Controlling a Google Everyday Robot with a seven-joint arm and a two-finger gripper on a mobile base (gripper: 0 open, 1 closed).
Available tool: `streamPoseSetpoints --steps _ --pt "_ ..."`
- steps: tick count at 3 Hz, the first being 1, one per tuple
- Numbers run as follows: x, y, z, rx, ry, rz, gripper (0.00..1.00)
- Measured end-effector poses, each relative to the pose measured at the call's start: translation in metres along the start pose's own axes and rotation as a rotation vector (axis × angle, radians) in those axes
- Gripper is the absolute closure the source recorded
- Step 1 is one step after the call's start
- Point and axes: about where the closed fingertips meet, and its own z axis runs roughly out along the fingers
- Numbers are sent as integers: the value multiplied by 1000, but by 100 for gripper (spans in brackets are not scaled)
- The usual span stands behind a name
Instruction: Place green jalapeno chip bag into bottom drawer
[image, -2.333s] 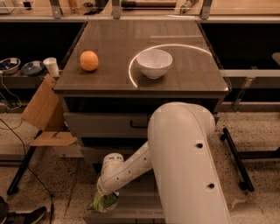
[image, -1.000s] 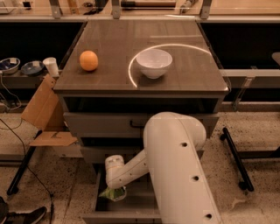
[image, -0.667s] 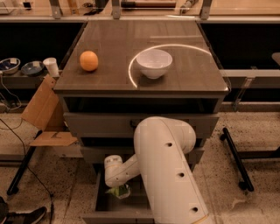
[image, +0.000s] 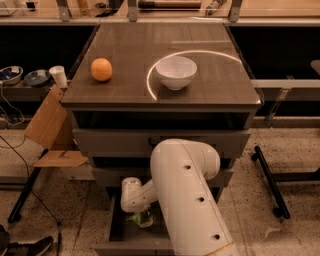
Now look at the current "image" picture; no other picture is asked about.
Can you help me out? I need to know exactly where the grey drawer cabinet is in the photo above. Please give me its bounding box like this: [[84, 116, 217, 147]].
[[62, 22, 261, 256]]

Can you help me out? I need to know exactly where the black table leg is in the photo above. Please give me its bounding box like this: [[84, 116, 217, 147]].
[[4, 152, 41, 224], [251, 146, 320, 219]]

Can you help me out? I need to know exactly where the green jalapeno chip bag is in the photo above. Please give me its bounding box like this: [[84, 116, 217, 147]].
[[127, 206, 154, 228]]

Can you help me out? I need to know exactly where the white paper cup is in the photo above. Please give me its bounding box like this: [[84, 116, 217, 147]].
[[49, 65, 68, 88]]

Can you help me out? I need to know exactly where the brown cardboard box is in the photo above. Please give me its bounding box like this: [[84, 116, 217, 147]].
[[24, 85, 88, 168]]

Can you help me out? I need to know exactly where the bottom grey drawer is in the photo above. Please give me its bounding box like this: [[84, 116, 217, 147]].
[[95, 188, 238, 256]]

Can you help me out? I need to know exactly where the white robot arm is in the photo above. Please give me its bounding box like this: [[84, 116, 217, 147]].
[[121, 139, 240, 256]]

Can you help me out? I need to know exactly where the top grey drawer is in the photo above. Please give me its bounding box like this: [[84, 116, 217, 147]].
[[73, 129, 250, 158]]

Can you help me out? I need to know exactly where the orange fruit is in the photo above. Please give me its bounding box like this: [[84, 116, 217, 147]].
[[91, 58, 112, 82]]

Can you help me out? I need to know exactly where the white ceramic bowl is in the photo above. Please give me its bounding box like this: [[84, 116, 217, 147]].
[[156, 56, 197, 90]]

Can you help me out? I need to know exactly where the dark blue bowl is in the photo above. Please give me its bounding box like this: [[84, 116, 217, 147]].
[[24, 69, 51, 88]]

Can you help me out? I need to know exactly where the light patterned bowl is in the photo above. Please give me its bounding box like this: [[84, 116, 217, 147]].
[[0, 66, 23, 85]]

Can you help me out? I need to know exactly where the middle grey drawer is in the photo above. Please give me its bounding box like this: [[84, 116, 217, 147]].
[[92, 167, 234, 187]]

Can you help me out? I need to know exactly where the grey drawer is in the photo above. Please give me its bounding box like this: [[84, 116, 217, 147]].
[[92, 167, 234, 187], [73, 129, 250, 158], [95, 188, 238, 256]]

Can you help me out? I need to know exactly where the black right table leg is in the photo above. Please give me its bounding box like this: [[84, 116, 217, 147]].
[[251, 146, 320, 219]]

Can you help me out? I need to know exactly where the black left table leg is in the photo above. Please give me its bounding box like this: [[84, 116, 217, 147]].
[[4, 152, 41, 224]]

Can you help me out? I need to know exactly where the black shoe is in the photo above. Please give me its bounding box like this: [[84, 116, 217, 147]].
[[3, 236, 54, 256]]

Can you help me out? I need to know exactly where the black floor cable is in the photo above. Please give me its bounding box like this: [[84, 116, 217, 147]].
[[0, 133, 63, 256]]

